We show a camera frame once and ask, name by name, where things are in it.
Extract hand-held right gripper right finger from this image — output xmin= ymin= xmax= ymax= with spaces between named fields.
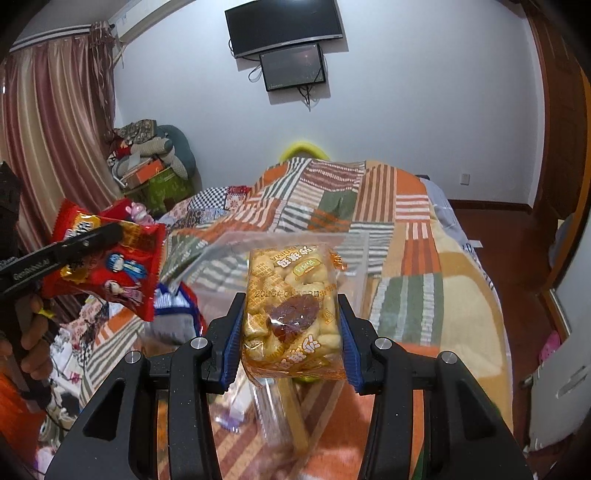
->
xmin=337 ymin=293 xmax=532 ymax=480

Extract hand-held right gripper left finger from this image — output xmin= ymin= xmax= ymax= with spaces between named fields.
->
xmin=44 ymin=292 xmax=247 ymax=480

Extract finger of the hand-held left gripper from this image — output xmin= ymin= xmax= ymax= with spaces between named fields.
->
xmin=46 ymin=223 xmax=124 ymax=269

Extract red snack packet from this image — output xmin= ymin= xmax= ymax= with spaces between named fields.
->
xmin=41 ymin=198 xmax=168 ymax=322

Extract orange biscuit packet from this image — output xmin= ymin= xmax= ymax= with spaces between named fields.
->
xmin=240 ymin=244 xmax=347 ymax=381

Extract clear plastic box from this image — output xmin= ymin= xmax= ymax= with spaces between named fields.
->
xmin=157 ymin=229 xmax=372 ymax=460

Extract person's left hand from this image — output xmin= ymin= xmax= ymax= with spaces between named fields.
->
xmin=0 ymin=295 xmax=56 ymax=398

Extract pink toy rabbit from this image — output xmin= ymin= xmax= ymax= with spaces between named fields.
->
xmin=129 ymin=200 xmax=155 ymax=227

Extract orange cardboard box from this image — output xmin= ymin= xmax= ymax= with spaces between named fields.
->
xmin=124 ymin=159 xmax=164 ymax=188

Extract orange striped patchwork blanket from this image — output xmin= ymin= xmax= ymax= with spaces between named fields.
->
xmin=46 ymin=157 xmax=513 ymax=480

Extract patterned brown fabric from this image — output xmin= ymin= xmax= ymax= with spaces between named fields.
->
xmin=115 ymin=120 xmax=158 ymax=140

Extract checkered patchwork quilt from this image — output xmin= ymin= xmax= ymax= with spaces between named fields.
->
xmin=161 ymin=185 xmax=250 ymax=232

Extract striped brown curtain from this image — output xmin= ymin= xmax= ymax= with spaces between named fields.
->
xmin=0 ymin=23 xmax=118 ymax=252

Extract grey-blue cushion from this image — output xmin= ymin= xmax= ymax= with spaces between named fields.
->
xmin=154 ymin=124 xmax=197 ymax=181

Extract grey bed sheet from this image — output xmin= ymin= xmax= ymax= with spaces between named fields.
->
xmin=416 ymin=175 xmax=462 ymax=232

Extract yellow curved plastic object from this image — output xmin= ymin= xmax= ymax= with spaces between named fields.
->
xmin=279 ymin=142 xmax=329 ymax=162

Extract white sticker-covered appliance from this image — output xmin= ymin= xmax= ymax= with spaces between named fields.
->
xmin=527 ymin=364 xmax=586 ymax=452

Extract white air conditioner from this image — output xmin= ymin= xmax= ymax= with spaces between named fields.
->
xmin=111 ymin=0 xmax=213 ymax=40

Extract brown wooden door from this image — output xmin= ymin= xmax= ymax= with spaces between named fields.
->
xmin=526 ymin=0 xmax=591 ymax=217

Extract black monitor cables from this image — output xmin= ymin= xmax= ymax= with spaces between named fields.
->
xmin=248 ymin=59 xmax=325 ymax=112

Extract small black wall monitor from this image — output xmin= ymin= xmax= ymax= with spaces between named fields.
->
xmin=259 ymin=43 xmax=328 ymax=92

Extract black wall television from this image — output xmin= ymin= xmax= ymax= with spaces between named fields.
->
xmin=225 ymin=0 xmax=345 ymax=59

